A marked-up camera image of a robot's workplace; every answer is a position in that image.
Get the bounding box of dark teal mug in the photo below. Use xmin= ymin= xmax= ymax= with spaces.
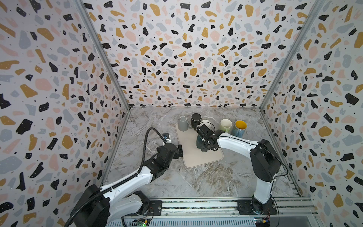
xmin=196 ymin=135 xmax=210 ymax=152

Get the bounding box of black mug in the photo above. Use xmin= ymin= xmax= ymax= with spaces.
xmin=191 ymin=113 xmax=202 ymax=130

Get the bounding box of light green mug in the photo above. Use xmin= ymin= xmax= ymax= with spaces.
xmin=219 ymin=119 xmax=233 ymax=133

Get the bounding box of blue butterfly mug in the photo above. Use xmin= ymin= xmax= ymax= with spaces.
xmin=231 ymin=120 xmax=247 ymax=138

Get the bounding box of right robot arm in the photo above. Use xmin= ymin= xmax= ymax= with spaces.
xmin=196 ymin=125 xmax=282 ymax=213

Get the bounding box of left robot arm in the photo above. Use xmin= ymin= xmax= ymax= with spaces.
xmin=65 ymin=143 xmax=183 ymax=227

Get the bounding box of white mug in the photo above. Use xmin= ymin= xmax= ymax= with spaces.
xmin=199 ymin=119 xmax=213 ymax=130

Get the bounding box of grey mug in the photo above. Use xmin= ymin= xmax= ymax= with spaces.
xmin=178 ymin=116 xmax=189 ymax=132

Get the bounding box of beige rectangular tray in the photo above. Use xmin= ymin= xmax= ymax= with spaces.
xmin=175 ymin=123 xmax=224 ymax=168

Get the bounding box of left corner aluminium profile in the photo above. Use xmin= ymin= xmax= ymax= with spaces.
xmin=74 ymin=0 xmax=130 ymax=112

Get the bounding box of corner aluminium profile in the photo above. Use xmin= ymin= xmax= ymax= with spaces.
xmin=259 ymin=0 xmax=324 ymax=112
xmin=74 ymin=0 xmax=130 ymax=112

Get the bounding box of right corner aluminium profile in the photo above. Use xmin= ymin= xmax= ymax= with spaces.
xmin=259 ymin=0 xmax=324 ymax=112

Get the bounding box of black corrugated cable conduit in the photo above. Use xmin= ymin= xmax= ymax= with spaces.
xmin=63 ymin=127 xmax=168 ymax=227

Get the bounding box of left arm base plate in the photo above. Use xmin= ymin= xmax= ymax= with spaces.
xmin=126 ymin=200 xmax=163 ymax=217

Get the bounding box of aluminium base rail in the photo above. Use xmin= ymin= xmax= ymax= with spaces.
xmin=105 ymin=197 xmax=323 ymax=227

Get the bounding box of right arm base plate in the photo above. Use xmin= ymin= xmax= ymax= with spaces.
xmin=236 ymin=198 xmax=278 ymax=215

